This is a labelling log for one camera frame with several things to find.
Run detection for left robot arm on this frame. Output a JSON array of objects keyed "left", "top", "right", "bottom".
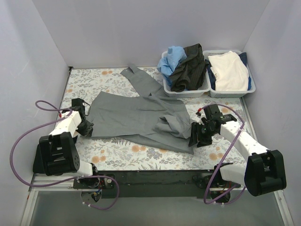
[{"left": 32, "top": 98, "right": 100, "bottom": 188}]

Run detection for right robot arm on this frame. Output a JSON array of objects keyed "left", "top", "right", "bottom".
[{"left": 189, "top": 104, "right": 286, "bottom": 196}]

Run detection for light blue shirt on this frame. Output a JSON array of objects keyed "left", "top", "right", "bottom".
[{"left": 157, "top": 46, "right": 187, "bottom": 80}]

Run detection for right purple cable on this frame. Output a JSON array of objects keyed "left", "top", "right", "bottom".
[{"left": 199, "top": 104, "right": 246, "bottom": 205}]

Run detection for dark striped shirt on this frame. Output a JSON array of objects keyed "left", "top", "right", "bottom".
[{"left": 169, "top": 43, "right": 208, "bottom": 92}]

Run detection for aluminium frame rail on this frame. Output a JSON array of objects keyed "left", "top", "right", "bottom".
[{"left": 28, "top": 175, "right": 283, "bottom": 192}]

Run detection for cream white folded shirt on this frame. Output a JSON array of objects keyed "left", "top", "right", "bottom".
[{"left": 208, "top": 50, "right": 249, "bottom": 91}]

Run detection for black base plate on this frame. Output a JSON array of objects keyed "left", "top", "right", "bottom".
[{"left": 72, "top": 171, "right": 242, "bottom": 200}]

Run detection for black folded shirt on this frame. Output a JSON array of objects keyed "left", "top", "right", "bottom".
[{"left": 32, "top": 145, "right": 45, "bottom": 174}]

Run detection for left white plastic basket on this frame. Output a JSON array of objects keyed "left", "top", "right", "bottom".
[{"left": 162, "top": 51, "right": 210, "bottom": 98}]

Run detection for grey long sleeve shirt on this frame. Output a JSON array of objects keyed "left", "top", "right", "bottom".
[{"left": 88, "top": 65, "right": 194, "bottom": 154}]

